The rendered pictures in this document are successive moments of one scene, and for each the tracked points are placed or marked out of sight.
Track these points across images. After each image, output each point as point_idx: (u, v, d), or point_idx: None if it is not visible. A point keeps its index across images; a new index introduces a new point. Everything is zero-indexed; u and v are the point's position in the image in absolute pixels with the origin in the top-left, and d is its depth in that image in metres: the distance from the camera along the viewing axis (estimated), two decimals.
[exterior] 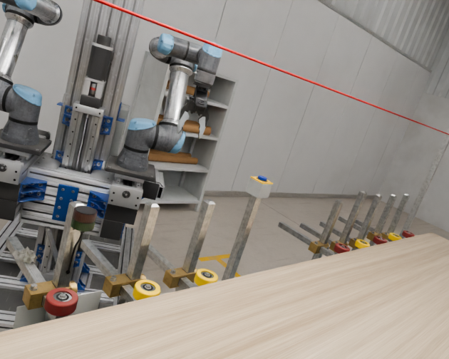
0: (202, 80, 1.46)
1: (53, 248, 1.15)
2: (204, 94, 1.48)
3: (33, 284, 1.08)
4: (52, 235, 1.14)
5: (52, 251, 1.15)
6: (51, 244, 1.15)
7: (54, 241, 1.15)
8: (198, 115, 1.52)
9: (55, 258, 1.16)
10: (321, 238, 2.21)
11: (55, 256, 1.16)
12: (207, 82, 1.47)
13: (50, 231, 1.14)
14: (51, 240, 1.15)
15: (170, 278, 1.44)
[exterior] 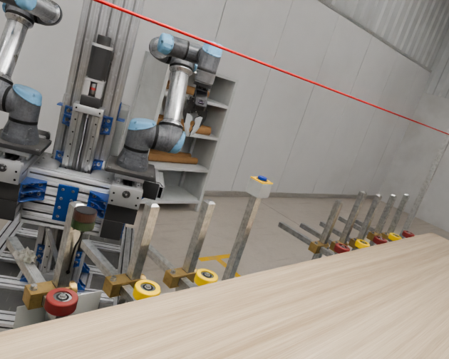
0: (202, 79, 1.46)
1: (53, 248, 1.15)
2: (204, 93, 1.48)
3: (33, 284, 1.08)
4: (52, 235, 1.14)
5: (52, 251, 1.15)
6: (51, 244, 1.15)
7: (54, 241, 1.15)
8: (197, 114, 1.52)
9: (55, 258, 1.16)
10: (321, 238, 2.21)
11: (55, 256, 1.16)
12: (207, 82, 1.47)
13: (50, 231, 1.14)
14: (51, 240, 1.15)
15: (170, 278, 1.44)
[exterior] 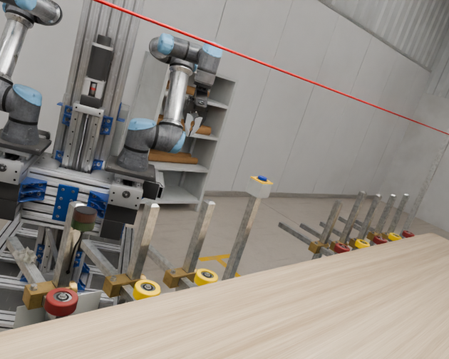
0: (202, 80, 1.46)
1: (53, 248, 1.15)
2: (204, 94, 1.48)
3: (33, 284, 1.08)
4: (52, 235, 1.14)
5: (52, 251, 1.15)
6: (51, 244, 1.15)
7: (54, 241, 1.15)
8: (198, 115, 1.52)
9: (55, 258, 1.16)
10: (321, 238, 2.21)
11: (55, 256, 1.16)
12: (207, 82, 1.47)
13: (50, 231, 1.14)
14: (51, 240, 1.15)
15: (170, 278, 1.44)
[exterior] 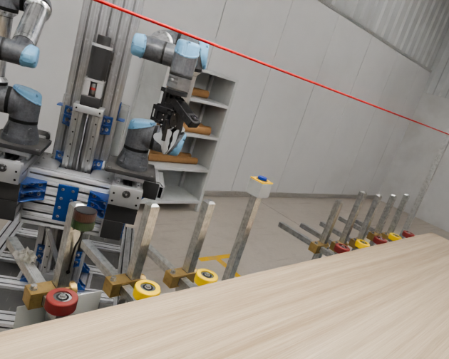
0: (184, 88, 1.23)
1: (53, 248, 1.15)
2: (186, 105, 1.26)
3: (33, 284, 1.08)
4: (52, 235, 1.14)
5: (52, 251, 1.15)
6: (51, 244, 1.15)
7: (54, 241, 1.15)
8: (174, 127, 1.29)
9: (55, 258, 1.16)
10: (321, 238, 2.21)
11: (55, 256, 1.16)
12: (187, 91, 1.24)
13: (50, 231, 1.14)
14: (51, 240, 1.15)
15: (170, 278, 1.44)
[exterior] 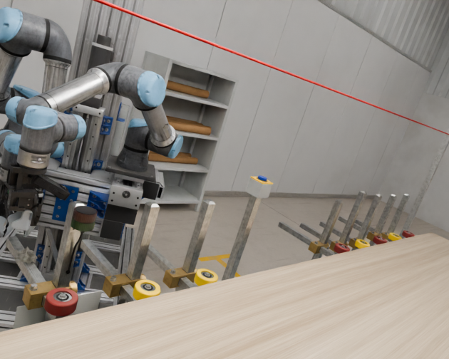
0: (48, 162, 1.04)
1: (53, 248, 1.15)
2: (44, 176, 1.08)
3: (33, 284, 1.08)
4: (52, 235, 1.14)
5: (52, 251, 1.15)
6: (51, 244, 1.15)
7: (54, 241, 1.15)
8: None
9: (55, 258, 1.16)
10: (321, 238, 2.21)
11: (55, 256, 1.16)
12: None
13: (50, 231, 1.14)
14: (51, 240, 1.15)
15: (170, 278, 1.44)
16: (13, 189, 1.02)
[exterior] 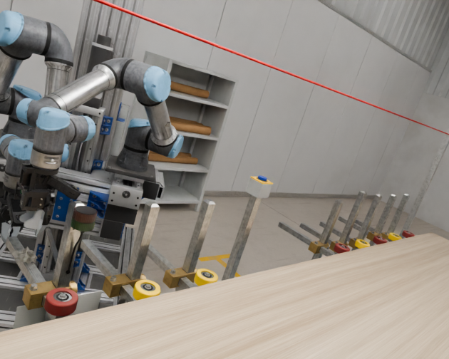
0: (60, 163, 1.07)
1: (53, 248, 1.15)
2: (55, 176, 1.10)
3: (33, 284, 1.08)
4: (52, 235, 1.14)
5: (52, 251, 1.15)
6: (51, 244, 1.15)
7: (54, 241, 1.15)
8: None
9: (55, 258, 1.16)
10: (321, 238, 2.21)
11: (55, 256, 1.16)
12: None
13: (50, 231, 1.14)
14: (51, 240, 1.15)
15: (170, 278, 1.44)
16: (26, 189, 1.04)
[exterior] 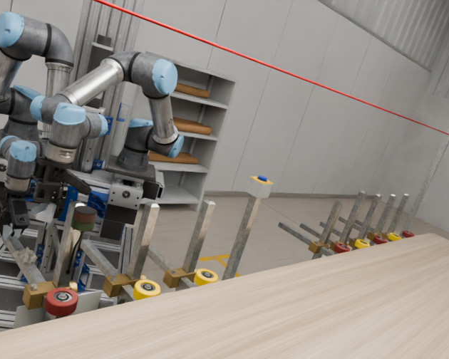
0: (74, 157, 1.09)
1: (57, 246, 1.16)
2: (68, 171, 1.12)
3: (33, 284, 1.08)
4: (57, 233, 1.15)
5: (55, 250, 1.16)
6: (55, 243, 1.15)
7: (58, 239, 1.16)
8: None
9: (58, 257, 1.16)
10: (321, 238, 2.21)
11: (58, 254, 1.16)
12: None
13: (56, 230, 1.15)
14: (55, 238, 1.15)
15: (170, 278, 1.44)
16: (39, 182, 1.06)
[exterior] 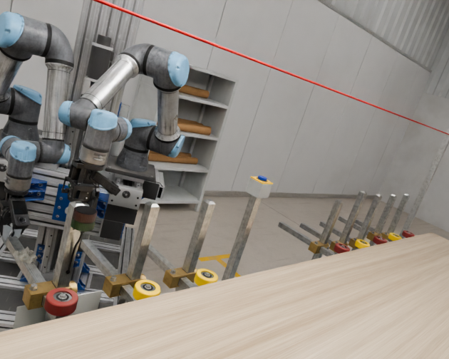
0: (105, 160, 1.16)
1: None
2: (100, 173, 1.19)
3: (33, 284, 1.08)
4: None
5: None
6: None
7: None
8: None
9: None
10: (321, 238, 2.21)
11: None
12: None
13: None
14: None
15: (170, 278, 1.44)
16: (74, 184, 1.13)
